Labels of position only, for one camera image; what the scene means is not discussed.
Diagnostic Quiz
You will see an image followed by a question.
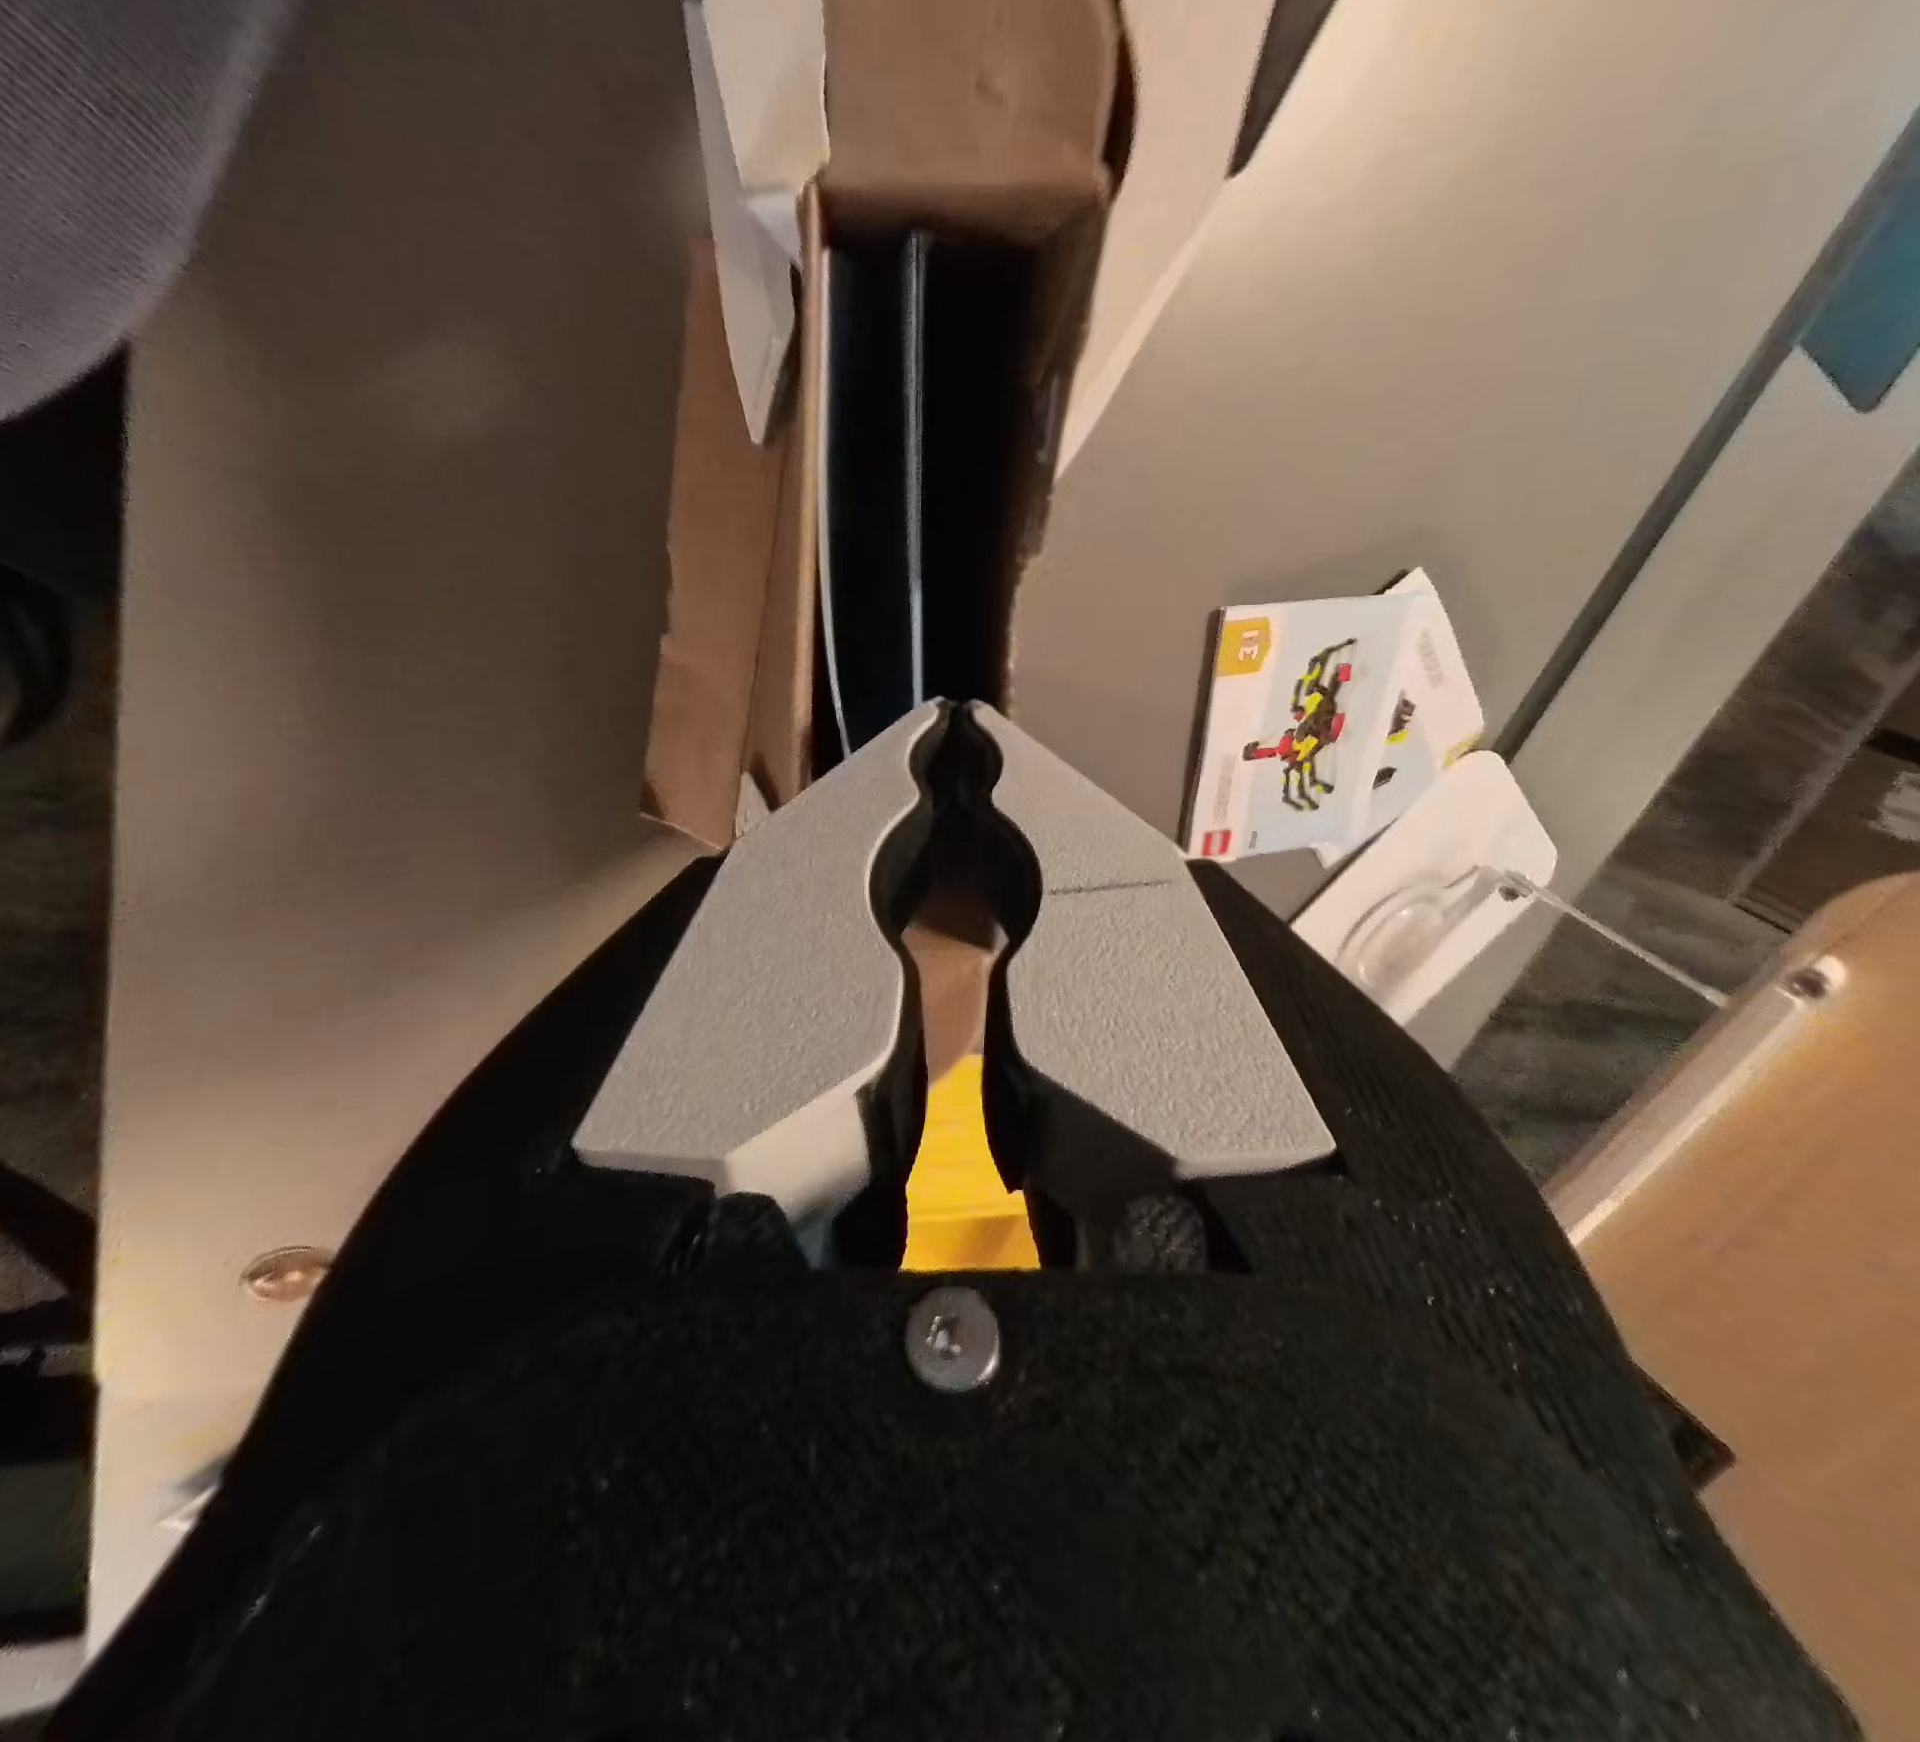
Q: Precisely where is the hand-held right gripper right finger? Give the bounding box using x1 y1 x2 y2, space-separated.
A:
958 705 1340 1181

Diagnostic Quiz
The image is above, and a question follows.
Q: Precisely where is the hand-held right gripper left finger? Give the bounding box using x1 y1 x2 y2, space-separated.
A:
573 699 956 1192

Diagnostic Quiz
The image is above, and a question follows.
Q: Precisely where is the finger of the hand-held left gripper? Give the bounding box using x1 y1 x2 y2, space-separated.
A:
1031 0 1328 494
682 0 933 450

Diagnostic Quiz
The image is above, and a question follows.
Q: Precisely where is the colourful lego set box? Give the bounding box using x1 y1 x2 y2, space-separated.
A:
643 0 1128 1069

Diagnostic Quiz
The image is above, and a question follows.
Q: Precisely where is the clear stand with white base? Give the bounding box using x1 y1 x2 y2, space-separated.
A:
1291 749 1742 1069

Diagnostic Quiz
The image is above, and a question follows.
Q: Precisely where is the wooden board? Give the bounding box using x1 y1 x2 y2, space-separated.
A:
1545 872 1920 1742

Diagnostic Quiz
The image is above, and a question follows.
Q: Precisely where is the blue panel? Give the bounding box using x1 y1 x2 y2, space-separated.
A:
1800 114 1920 411

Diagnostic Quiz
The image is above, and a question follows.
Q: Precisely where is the pile of cardboard boxes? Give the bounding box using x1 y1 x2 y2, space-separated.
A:
1739 745 1920 934

